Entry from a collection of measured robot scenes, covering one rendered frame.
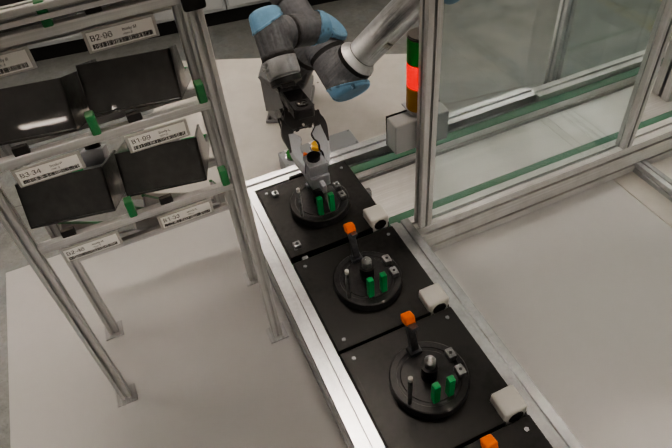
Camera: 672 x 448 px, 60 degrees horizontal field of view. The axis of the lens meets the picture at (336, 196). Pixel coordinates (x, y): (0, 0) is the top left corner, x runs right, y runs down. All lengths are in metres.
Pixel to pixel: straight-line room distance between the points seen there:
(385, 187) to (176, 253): 0.55
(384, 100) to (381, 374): 1.02
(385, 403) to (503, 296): 0.42
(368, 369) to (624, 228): 0.76
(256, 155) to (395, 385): 0.89
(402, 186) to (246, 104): 0.68
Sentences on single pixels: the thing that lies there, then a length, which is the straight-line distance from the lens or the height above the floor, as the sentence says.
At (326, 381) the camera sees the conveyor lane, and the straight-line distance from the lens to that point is 1.12.
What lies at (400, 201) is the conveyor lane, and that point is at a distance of 1.46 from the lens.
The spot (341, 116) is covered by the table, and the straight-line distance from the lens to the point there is 1.83.
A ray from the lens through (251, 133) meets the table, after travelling 1.82.
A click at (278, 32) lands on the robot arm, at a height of 1.34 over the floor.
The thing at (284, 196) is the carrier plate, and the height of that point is 0.97.
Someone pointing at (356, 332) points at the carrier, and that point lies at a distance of 1.15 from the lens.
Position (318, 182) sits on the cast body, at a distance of 1.29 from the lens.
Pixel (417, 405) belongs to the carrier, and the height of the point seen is 0.99.
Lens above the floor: 1.94
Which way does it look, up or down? 44 degrees down
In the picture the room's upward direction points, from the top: 6 degrees counter-clockwise
